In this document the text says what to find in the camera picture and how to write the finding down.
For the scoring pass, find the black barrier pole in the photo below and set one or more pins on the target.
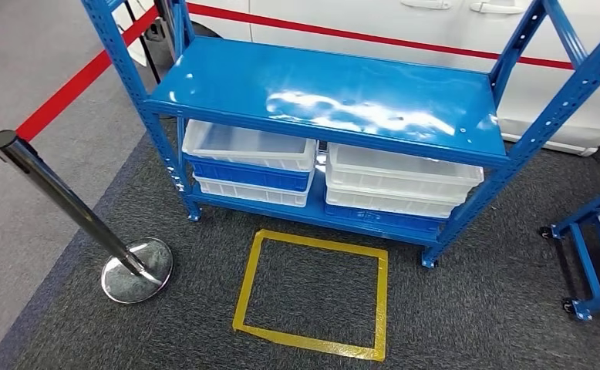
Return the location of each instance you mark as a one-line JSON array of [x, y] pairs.
[[144, 43]]

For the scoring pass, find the blue plastic bin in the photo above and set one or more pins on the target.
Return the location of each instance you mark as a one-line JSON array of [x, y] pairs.
[[249, 176]]

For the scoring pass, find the yellow floor tape square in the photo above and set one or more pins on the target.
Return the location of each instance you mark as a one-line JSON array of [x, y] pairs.
[[381, 306]]

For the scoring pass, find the chrome barrier post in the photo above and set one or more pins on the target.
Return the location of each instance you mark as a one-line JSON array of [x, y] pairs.
[[65, 196]]

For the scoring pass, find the blue metal shelf rack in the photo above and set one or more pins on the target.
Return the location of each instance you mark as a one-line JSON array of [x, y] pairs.
[[330, 87], [586, 265]]

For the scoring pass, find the red barrier belt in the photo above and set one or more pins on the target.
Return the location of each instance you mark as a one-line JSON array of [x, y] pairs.
[[330, 31], [75, 87]]

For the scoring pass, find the white car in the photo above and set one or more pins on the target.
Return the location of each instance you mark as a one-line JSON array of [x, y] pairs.
[[356, 18]]

